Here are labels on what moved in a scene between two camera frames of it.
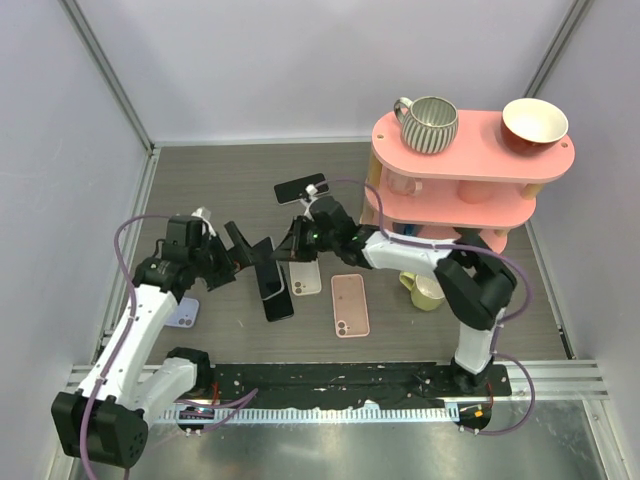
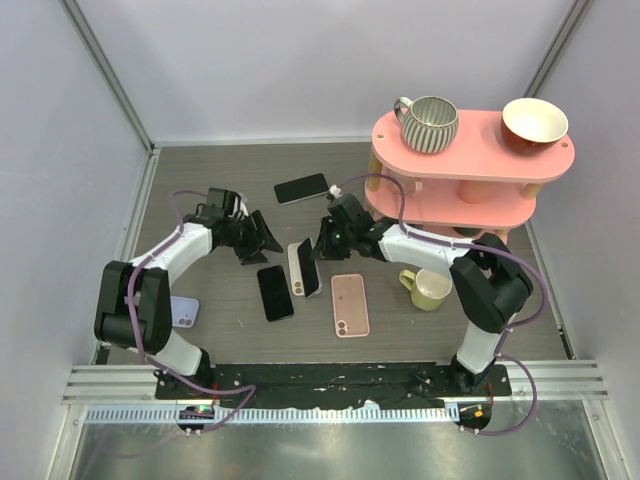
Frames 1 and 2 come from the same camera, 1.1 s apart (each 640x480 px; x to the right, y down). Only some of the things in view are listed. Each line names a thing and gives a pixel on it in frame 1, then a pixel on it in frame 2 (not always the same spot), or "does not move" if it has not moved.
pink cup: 475,191 does not move
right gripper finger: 290,247 → 325,246
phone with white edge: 269,276 → 309,270
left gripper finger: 260,253 does not move
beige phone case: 305,277 does not move
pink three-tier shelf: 476,184 does not move
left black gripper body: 213,262 → 242,234
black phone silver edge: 293,190 does not move
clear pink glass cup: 404,185 does not move
